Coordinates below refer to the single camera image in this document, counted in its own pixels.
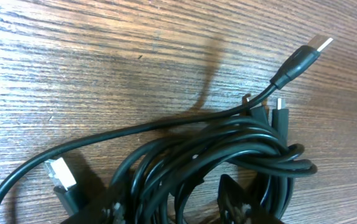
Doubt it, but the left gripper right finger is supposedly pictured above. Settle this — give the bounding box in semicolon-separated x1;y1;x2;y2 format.
217;174;286;224

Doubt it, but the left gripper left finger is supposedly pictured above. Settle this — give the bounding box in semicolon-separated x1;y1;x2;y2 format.
62;183;128;224

